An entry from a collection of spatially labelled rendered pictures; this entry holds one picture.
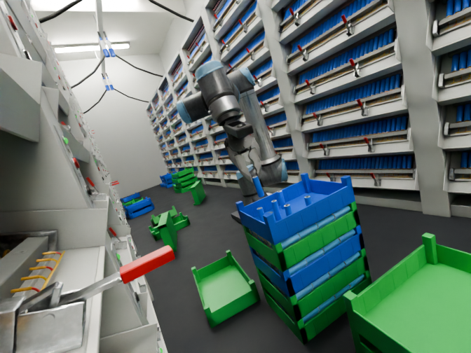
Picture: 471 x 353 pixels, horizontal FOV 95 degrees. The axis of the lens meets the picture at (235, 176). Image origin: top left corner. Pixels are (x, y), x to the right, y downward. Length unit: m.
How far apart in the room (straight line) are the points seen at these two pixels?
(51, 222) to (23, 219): 0.03
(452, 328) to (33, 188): 0.70
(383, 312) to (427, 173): 0.78
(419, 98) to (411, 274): 0.74
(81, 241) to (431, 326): 0.62
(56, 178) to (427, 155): 1.24
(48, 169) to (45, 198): 0.04
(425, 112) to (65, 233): 1.21
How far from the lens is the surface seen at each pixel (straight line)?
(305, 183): 0.85
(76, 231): 0.35
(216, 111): 0.66
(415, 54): 1.20
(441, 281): 0.72
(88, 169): 1.04
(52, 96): 0.46
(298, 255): 0.64
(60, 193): 0.35
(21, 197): 0.35
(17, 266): 0.25
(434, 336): 0.61
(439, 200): 1.31
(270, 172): 1.39
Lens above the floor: 0.62
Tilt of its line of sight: 11 degrees down
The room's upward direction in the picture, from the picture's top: 17 degrees counter-clockwise
